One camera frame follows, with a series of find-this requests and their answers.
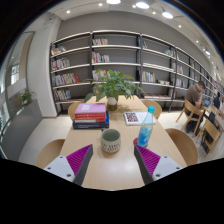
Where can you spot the ceiling spot lamp right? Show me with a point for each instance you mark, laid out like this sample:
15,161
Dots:
167,14

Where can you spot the right near wooden chair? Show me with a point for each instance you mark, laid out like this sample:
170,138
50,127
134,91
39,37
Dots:
185,145

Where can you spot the dark blue bottom book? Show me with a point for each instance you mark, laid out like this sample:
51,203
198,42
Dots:
93,125

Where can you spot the round red coaster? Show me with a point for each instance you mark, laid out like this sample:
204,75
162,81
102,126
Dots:
135,141

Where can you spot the red middle book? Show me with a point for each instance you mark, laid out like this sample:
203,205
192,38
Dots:
90,118

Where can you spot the open white magazine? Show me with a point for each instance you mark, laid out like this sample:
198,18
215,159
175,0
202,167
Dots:
134,118

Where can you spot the ceiling spot lamp middle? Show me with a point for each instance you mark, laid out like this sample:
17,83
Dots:
142,5

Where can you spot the left near wooden chair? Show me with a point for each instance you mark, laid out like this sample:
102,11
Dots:
49,153

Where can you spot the pink top book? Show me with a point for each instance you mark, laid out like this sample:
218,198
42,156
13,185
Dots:
89,108

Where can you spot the wooden chair under man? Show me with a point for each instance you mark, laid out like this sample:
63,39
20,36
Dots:
192,114

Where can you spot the left far wooden chair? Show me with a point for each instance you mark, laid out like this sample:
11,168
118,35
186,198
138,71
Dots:
71,110

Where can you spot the green potted plant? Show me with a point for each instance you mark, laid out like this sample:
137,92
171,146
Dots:
111,85

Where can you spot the ceiling spot lamp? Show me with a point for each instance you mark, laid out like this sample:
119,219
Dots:
167,14
142,5
113,2

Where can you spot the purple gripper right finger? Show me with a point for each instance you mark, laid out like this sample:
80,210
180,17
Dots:
152,166

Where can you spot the clear blue-capped water bottle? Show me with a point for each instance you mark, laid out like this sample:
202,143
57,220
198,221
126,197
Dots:
146,128

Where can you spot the seated man brown shirt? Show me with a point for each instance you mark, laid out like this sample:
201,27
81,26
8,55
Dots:
194,95

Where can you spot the large grey wall bookshelf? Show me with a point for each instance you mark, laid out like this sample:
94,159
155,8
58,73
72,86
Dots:
162,70

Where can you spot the ceiling spot lamp left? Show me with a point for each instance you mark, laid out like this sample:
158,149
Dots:
113,2

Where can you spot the window ledge potted plant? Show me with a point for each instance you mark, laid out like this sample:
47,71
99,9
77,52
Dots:
25,97

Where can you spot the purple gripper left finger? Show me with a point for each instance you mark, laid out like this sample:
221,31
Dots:
72,167

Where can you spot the patterned ceramic cup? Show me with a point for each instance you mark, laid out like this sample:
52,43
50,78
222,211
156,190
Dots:
110,140

